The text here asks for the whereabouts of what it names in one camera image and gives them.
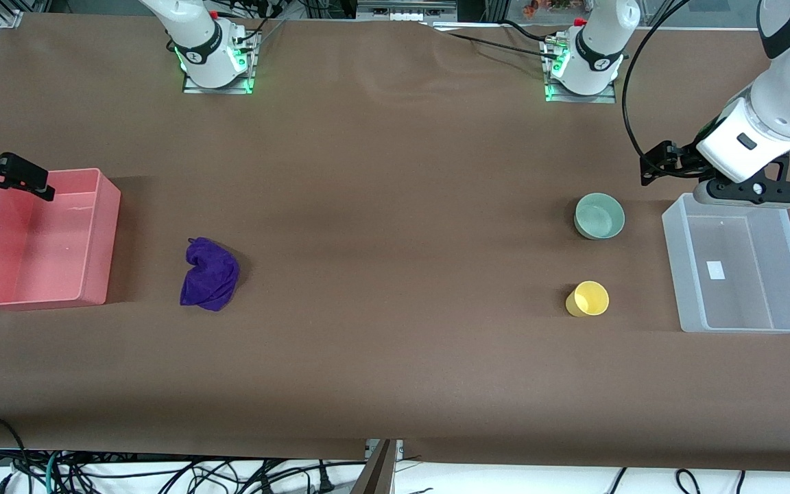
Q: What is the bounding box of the green ceramic bowl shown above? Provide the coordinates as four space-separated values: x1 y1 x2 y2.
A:
574 193 626 240

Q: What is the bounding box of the yellow cup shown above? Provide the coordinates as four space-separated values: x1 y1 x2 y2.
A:
565 281 610 318

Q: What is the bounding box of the purple cloth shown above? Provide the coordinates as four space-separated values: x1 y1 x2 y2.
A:
180 237 241 312

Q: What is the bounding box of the pink plastic bin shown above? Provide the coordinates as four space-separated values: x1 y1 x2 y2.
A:
0 168 122 308

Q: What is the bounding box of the clear plastic bin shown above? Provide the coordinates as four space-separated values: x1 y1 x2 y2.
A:
662 193 790 334

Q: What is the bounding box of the brown table cover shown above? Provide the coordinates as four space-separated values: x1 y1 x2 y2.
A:
0 12 790 474

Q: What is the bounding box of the white power strip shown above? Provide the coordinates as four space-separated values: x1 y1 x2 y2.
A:
357 0 457 21

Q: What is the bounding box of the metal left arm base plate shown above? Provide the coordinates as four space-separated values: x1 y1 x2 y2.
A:
542 38 619 104

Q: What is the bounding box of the black base cable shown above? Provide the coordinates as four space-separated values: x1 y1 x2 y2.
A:
234 17 287 49
429 24 560 59
501 19 564 45

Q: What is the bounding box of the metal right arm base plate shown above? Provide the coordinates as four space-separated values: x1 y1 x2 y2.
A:
182 31 260 95

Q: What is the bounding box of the wooden post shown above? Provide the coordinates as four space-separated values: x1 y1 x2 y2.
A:
354 439 397 494

